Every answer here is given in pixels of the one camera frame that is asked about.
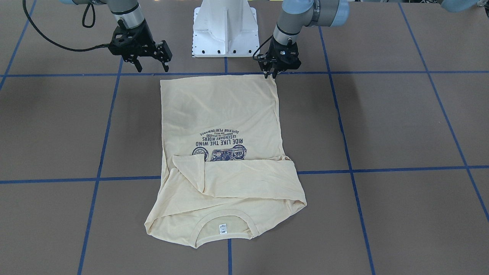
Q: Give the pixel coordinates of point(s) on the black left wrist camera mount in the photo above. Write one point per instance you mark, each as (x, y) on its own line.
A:
(261, 58)

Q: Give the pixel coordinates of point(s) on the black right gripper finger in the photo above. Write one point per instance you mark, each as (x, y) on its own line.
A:
(165, 63)
(135, 61)

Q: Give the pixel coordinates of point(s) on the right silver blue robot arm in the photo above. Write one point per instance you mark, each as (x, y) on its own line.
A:
(128, 11)

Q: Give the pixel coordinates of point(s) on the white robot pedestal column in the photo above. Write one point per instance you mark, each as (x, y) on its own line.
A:
(225, 28)

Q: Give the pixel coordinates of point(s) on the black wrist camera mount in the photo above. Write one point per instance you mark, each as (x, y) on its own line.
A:
(261, 58)
(163, 52)

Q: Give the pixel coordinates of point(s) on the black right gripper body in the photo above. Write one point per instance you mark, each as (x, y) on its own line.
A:
(142, 39)

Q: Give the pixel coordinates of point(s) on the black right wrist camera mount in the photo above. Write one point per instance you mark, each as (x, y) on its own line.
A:
(163, 52)

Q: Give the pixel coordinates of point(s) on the cream long-sleeve printed shirt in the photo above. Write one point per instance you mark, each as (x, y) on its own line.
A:
(224, 172)

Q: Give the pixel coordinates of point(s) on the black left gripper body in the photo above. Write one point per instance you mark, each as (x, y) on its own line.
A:
(292, 57)

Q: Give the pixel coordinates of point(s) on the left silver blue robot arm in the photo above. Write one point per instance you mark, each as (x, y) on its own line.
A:
(383, 37)

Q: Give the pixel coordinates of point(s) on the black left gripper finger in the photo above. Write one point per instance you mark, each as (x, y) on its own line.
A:
(276, 70)
(265, 67)

